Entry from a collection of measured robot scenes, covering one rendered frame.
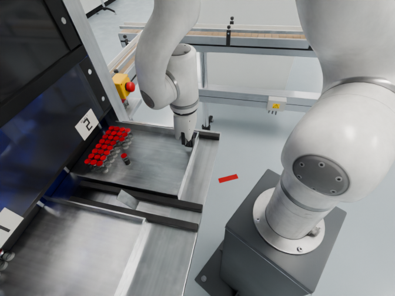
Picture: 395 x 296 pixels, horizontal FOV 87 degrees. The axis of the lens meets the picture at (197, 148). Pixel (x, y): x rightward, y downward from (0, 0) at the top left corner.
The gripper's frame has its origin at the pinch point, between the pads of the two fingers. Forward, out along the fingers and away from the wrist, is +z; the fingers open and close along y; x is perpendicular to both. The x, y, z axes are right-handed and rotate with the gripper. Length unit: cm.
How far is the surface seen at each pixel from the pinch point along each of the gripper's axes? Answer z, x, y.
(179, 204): 2.2, 2.8, 21.7
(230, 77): 63, -1, -143
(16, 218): -8.2, -30.7, 37.4
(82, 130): -9.6, -30.6, 9.7
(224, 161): 93, 7, -62
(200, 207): 2.2, 8.7, 21.4
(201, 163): 4.3, 5.5, 5.2
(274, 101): 39, 36, -79
